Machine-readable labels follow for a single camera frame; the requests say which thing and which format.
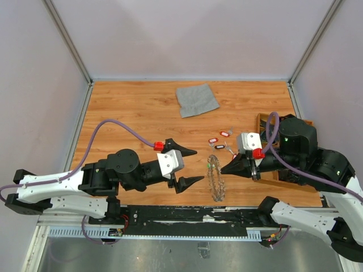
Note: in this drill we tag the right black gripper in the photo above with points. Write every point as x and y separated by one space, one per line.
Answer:
243 165

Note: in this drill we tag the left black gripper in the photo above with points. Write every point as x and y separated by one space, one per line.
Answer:
185 182

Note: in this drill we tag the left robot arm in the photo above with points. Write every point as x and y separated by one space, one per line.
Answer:
93 189

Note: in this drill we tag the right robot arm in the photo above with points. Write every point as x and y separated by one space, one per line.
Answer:
292 145

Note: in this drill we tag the dark brown key tag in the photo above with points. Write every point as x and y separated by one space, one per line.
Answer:
221 146

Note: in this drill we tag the red key tag upper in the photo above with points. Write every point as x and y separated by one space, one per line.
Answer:
226 133

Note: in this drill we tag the red key tag middle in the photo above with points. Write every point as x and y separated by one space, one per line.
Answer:
212 141

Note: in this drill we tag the wooden compartment tray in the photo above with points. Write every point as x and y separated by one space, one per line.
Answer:
281 178

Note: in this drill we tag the grey cloth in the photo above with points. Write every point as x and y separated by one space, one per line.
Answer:
196 100

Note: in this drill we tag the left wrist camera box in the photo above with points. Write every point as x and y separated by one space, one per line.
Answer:
170 162

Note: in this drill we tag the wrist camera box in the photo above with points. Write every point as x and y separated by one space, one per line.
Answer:
170 162
248 142

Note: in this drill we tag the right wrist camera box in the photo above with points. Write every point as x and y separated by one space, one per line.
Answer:
248 142

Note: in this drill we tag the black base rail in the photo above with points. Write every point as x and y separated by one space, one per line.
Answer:
186 220

